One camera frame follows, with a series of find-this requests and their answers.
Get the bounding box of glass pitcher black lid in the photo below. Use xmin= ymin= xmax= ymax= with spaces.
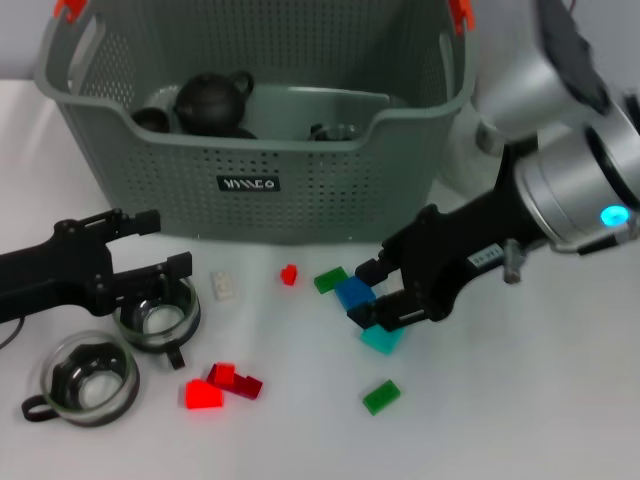
xmin=438 ymin=114 xmax=506 ymax=201

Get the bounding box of blue toy brick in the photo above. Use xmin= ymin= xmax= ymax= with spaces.
xmin=333 ymin=276 xmax=377 ymax=314

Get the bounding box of bright red sloped brick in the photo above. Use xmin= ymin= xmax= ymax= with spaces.
xmin=184 ymin=379 xmax=225 ymax=412

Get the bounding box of right wrist metal cable connector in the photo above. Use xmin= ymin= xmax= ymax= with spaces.
xmin=501 ymin=238 xmax=527 ymax=285

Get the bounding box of small black clay teacup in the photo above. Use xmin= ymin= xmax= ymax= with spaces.
xmin=131 ymin=107 xmax=171 ymax=135

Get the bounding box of grey-green perforated storage bin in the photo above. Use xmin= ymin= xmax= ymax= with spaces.
xmin=33 ymin=0 xmax=476 ymax=246

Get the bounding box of green toy brick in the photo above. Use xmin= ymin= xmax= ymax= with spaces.
xmin=362 ymin=379 xmax=402 ymax=416
xmin=313 ymin=267 xmax=350 ymax=295

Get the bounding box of cyan toy brick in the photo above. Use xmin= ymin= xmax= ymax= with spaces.
xmin=359 ymin=324 xmax=407 ymax=356

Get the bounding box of black clay teapot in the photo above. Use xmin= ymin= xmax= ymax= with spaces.
xmin=173 ymin=69 xmax=255 ymax=137

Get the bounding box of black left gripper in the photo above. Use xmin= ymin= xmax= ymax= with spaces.
xmin=0 ymin=208 xmax=195 ymax=326

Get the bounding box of orange bin handle clip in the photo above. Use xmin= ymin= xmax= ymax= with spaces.
xmin=53 ymin=0 xmax=87 ymax=24
xmin=447 ymin=0 xmax=474 ymax=36

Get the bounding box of dark red toy brick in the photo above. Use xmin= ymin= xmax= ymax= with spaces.
xmin=205 ymin=363 xmax=263 ymax=402

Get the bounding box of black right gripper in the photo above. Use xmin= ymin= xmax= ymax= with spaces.
xmin=346 ymin=144 xmax=544 ymax=334

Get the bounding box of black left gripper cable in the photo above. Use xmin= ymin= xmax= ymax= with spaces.
xmin=0 ymin=319 xmax=22 ymax=351

